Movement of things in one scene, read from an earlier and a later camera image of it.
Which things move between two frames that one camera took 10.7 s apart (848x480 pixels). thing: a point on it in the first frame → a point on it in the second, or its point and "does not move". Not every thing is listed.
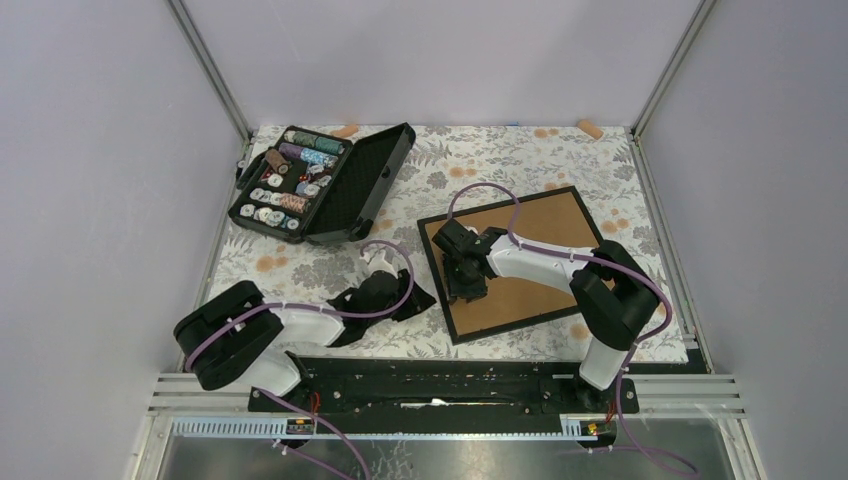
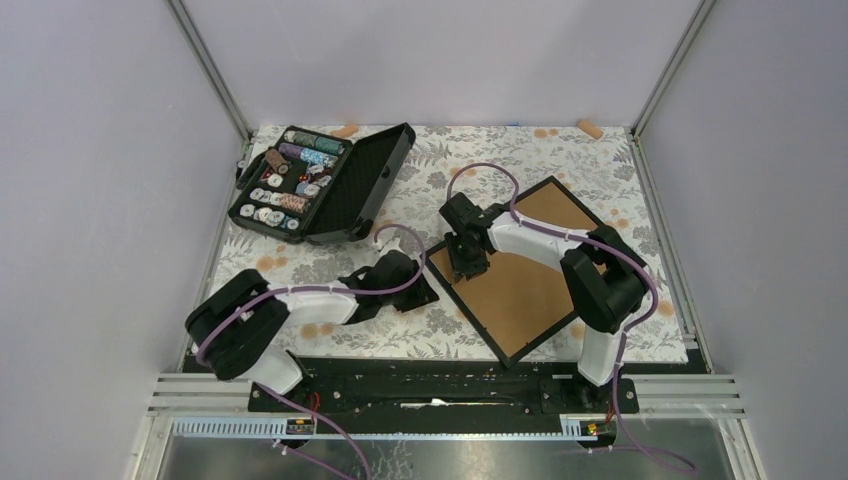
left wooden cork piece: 345,131 does not move
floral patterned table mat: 457,169 does not move
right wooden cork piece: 590,128 does not move
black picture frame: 515,326 → 565,321
